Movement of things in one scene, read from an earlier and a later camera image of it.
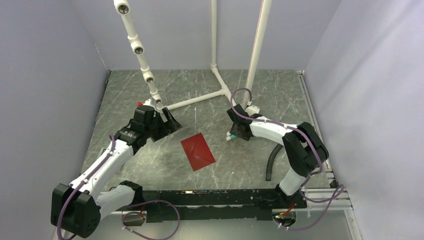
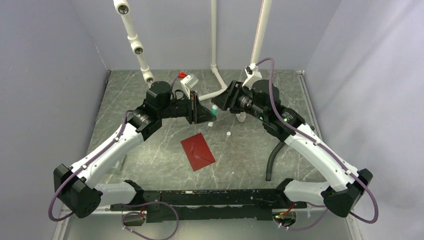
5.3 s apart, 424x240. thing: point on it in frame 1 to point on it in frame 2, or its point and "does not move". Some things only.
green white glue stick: [230, 136] to [214, 109]
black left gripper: [165, 128] to [197, 114]
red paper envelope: [198, 152] does not move
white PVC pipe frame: [122, 8] does not move
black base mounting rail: [219, 205] does not move
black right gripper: [234, 131] to [229, 99]
